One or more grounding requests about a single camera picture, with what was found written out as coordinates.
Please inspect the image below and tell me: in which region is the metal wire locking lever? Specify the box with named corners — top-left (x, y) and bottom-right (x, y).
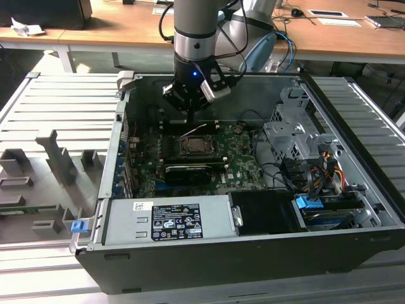
top-left (180, 123), bottom-right (208, 137)

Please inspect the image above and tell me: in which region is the silver CPU with green edge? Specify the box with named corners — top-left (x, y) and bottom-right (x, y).
top-left (187, 139), bottom-right (207, 152)

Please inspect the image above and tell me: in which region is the metal socket cover frame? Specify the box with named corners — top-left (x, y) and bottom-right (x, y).
top-left (178, 134), bottom-right (218, 158)

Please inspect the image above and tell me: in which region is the CPU socket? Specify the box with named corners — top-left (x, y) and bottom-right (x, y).
top-left (178, 134), bottom-right (220, 158)

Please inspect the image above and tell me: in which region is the black RAM slot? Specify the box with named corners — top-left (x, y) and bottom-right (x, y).
top-left (163, 161), bottom-right (230, 170)
top-left (164, 153), bottom-right (227, 162)

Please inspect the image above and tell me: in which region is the grey case latch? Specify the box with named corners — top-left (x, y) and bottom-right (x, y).
top-left (116, 71), bottom-right (136, 93)

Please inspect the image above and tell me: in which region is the long wooden desk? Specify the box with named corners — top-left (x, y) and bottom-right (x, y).
top-left (0, 0), bottom-right (405, 75)

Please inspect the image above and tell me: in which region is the black graphics card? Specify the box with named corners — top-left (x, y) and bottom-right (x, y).
top-left (164, 163), bottom-right (212, 187)

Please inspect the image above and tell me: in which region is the silver metal disk bay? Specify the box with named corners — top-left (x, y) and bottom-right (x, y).
top-left (261, 85), bottom-right (344, 167)

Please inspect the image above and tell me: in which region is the green motherboard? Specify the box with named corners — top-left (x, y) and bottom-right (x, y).
top-left (126, 122), bottom-right (265, 199)

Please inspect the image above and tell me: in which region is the black power connector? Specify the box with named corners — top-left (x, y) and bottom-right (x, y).
top-left (282, 159), bottom-right (305, 185)

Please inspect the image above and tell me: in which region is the grey power supply box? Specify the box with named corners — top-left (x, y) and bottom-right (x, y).
top-left (101, 193), bottom-right (239, 247)

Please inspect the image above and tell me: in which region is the black box on desk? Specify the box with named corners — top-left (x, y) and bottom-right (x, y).
top-left (0, 0), bottom-right (93, 31)

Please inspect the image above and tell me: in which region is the white paper sheet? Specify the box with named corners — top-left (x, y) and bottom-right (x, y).
top-left (317, 17), bottom-right (363, 28)

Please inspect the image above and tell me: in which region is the crumpled white paper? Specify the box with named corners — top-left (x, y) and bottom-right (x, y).
top-left (10, 17), bottom-right (46, 37)

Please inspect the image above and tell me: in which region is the blue plastic clip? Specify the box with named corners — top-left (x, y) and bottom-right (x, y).
top-left (71, 220), bottom-right (89, 235)

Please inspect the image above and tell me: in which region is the black grey PC case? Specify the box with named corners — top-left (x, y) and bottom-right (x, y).
top-left (74, 71), bottom-right (405, 295)

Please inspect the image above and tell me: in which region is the grey parts rack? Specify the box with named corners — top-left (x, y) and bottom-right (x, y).
top-left (0, 128), bottom-right (108, 246)

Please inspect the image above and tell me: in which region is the green RAM stick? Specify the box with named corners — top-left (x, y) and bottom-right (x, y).
top-left (0, 205), bottom-right (57, 215)

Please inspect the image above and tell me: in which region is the grey notebook device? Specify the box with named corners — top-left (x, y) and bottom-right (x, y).
top-left (364, 14), bottom-right (405, 30)

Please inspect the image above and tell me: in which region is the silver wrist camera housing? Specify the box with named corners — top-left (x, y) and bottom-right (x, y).
top-left (200, 79), bottom-right (232, 103)

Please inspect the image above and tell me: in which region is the blue cable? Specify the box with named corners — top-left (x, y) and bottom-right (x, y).
top-left (274, 28), bottom-right (298, 70)

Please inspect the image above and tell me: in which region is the yellow orange power wire bundle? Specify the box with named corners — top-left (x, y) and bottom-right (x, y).
top-left (308, 151), bottom-right (346, 193)

